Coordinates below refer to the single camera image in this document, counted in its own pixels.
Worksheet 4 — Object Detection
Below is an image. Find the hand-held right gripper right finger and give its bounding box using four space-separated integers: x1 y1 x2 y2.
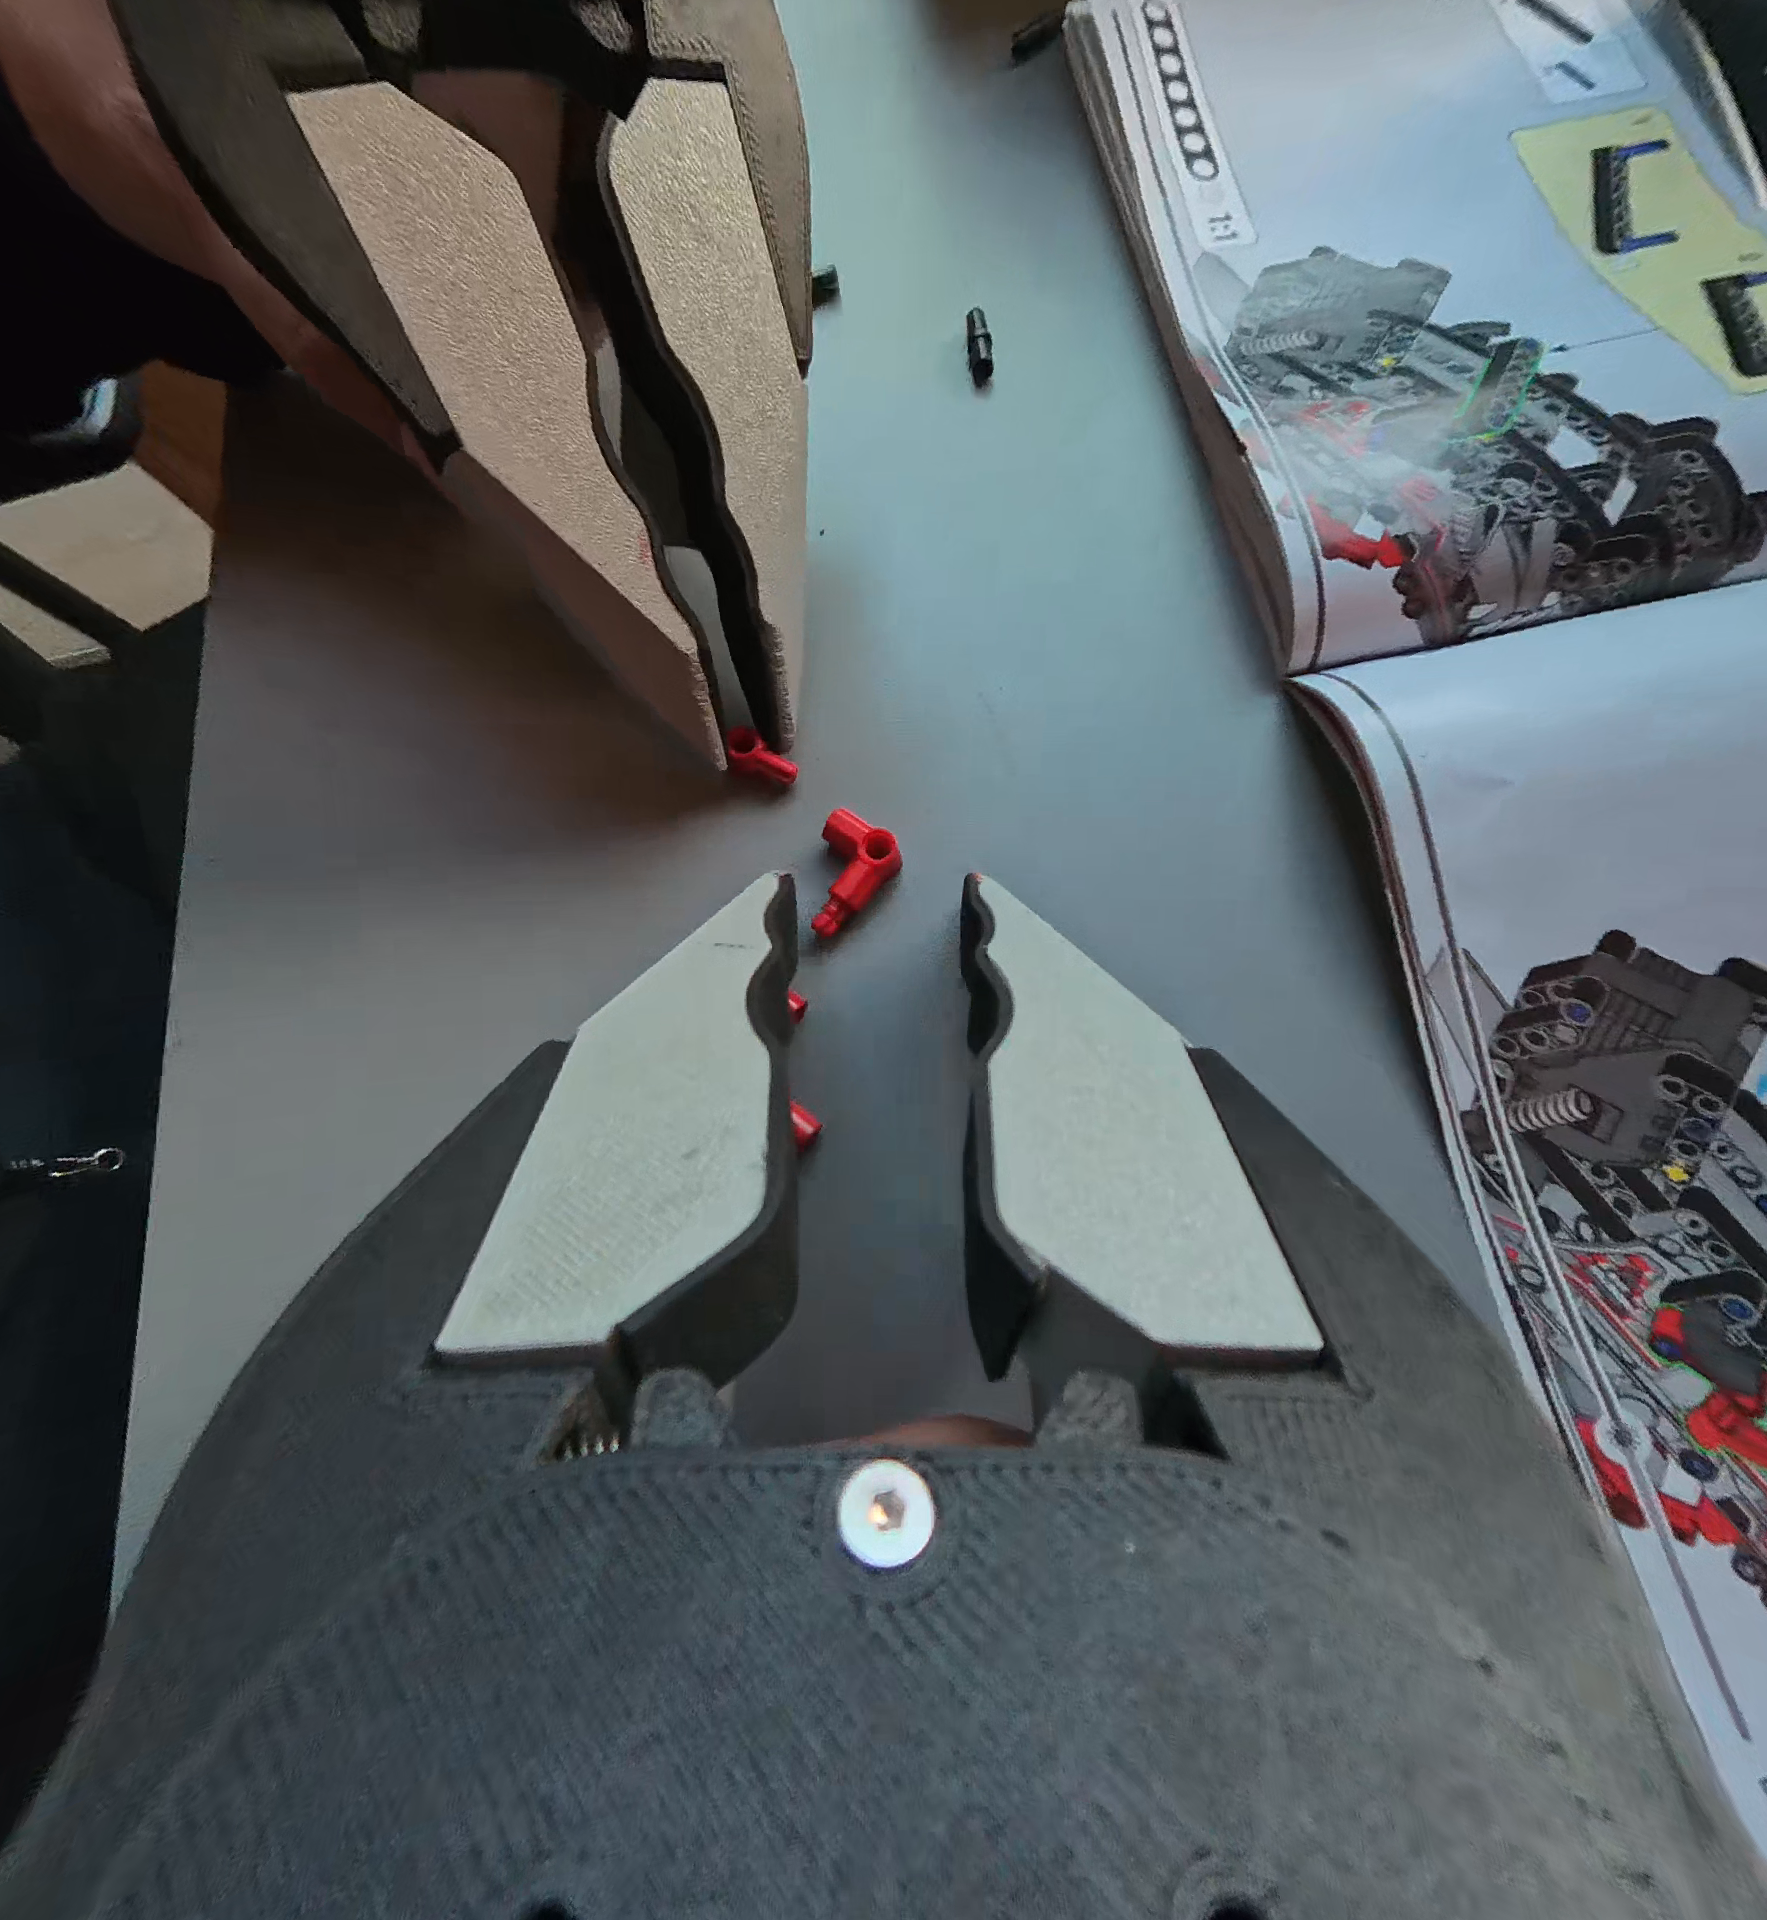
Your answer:
957 871 1329 1419

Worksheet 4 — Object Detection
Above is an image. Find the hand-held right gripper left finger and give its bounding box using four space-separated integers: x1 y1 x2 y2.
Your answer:
433 869 807 1412

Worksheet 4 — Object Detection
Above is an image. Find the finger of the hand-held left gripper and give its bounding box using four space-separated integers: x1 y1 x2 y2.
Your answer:
287 73 729 773
595 66 813 755

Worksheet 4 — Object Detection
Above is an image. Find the red lego claw assembly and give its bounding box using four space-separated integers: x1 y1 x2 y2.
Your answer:
783 986 825 1154

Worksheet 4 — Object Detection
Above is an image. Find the red lego short connector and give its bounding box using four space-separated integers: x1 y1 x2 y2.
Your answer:
819 807 905 901

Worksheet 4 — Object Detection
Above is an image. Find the person's left forearm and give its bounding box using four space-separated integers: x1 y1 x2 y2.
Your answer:
0 0 277 451

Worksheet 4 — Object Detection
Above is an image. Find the lego instruction booklet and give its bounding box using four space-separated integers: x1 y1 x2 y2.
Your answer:
1059 0 1767 1904

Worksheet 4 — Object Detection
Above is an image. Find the person's left hand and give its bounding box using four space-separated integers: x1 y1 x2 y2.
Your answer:
0 0 441 469

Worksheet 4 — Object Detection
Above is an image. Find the black office chair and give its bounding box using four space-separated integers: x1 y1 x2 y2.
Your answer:
0 373 209 767

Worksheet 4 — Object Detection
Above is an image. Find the person's dark navy clothing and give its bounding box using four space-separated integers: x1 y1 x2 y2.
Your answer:
0 749 209 1877

